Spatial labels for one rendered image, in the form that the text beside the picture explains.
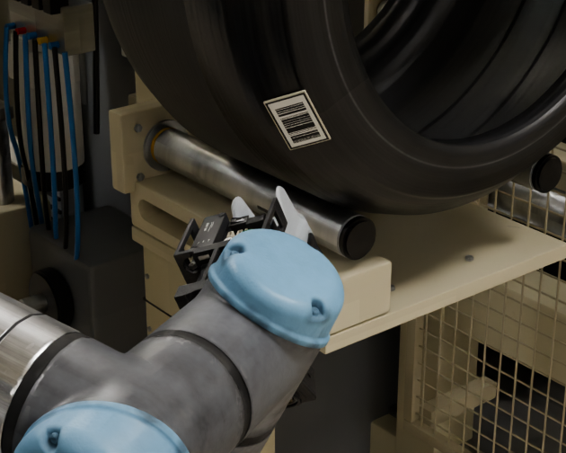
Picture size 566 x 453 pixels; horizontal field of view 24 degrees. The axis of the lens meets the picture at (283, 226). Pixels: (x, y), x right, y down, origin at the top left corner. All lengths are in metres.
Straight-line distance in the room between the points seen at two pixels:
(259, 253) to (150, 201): 0.80
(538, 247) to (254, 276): 0.86
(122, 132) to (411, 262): 0.36
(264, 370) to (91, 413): 0.11
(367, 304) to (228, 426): 0.68
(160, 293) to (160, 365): 1.11
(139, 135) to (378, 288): 0.36
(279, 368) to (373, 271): 0.62
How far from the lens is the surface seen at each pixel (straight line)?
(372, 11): 1.90
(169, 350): 0.66
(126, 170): 1.52
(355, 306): 1.32
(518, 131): 1.34
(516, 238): 1.55
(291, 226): 1.01
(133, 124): 1.51
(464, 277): 1.44
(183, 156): 1.48
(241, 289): 0.70
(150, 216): 1.54
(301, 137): 1.17
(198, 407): 0.64
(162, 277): 1.74
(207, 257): 0.93
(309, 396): 1.00
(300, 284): 0.71
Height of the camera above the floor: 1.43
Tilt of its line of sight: 24 degrees down
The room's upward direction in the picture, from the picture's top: straight up
